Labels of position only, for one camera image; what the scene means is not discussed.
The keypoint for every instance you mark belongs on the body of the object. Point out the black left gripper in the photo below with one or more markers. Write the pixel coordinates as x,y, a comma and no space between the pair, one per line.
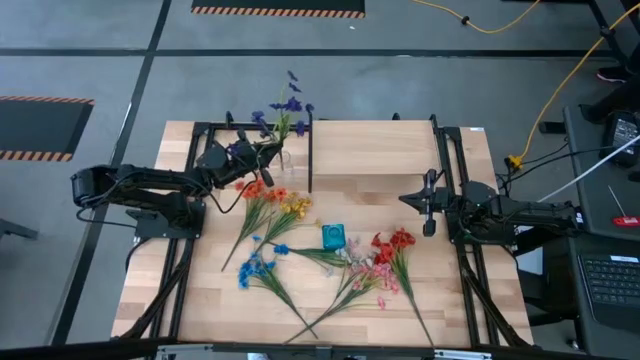
245,160

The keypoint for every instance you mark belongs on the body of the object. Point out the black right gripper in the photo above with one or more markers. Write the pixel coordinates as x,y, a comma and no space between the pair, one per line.
445,202

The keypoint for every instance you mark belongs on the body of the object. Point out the clear glass vase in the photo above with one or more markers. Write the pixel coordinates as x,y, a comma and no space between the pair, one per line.
287,165

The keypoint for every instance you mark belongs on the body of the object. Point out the orange artificial flower bunch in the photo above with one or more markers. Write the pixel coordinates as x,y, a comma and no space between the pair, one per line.
255,190

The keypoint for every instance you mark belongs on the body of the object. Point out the purple artificial flower bunch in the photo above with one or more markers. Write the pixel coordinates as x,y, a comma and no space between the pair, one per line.
292,105

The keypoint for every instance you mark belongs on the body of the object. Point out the red artificial flower bunch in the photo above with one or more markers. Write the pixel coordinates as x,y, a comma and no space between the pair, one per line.
385,252

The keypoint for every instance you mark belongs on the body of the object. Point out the pink artificial flower bunch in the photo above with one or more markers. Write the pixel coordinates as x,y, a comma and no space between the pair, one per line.
382,272

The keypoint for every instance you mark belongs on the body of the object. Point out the teal patterned glass vase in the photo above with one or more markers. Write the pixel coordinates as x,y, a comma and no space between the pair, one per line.
333,236

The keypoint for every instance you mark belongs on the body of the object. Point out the white artificial flower bunch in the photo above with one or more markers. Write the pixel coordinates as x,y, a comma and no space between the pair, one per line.
320,256

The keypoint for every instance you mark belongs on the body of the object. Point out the blue artificial flower bunch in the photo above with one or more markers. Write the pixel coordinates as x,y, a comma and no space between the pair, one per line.
247,272

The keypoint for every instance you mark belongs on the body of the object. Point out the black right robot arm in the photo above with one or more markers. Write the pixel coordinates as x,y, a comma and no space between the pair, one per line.
525,212

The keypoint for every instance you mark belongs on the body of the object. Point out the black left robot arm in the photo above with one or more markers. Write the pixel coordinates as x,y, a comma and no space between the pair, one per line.
150,180

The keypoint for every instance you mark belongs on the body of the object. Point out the black hazard striped floor mat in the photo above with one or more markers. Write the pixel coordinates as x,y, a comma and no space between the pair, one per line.
275,4
40,127

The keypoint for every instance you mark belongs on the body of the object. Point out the black side desk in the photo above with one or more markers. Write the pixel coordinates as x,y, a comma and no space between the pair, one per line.
595,210

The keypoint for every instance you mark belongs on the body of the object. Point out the black laptop keyboard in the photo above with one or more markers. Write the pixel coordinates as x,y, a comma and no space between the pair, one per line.
612,280

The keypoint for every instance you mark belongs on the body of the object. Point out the black handheld screen device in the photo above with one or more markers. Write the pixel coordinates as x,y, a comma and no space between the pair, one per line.
622,137

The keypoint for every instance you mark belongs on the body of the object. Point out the person's leg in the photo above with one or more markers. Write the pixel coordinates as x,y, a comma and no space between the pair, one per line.
620,97

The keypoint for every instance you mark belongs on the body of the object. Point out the person's shoe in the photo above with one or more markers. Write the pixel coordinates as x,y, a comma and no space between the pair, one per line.
612,75

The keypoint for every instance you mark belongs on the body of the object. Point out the black stand leg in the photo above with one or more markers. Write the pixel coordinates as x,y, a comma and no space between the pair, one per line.
607,32

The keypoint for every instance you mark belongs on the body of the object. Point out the black aluminium table frame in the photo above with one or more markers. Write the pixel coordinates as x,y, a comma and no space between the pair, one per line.
215,126

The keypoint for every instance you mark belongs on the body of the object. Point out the wooden shelf with black frame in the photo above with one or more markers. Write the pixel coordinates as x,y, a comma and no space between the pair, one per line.
375,147

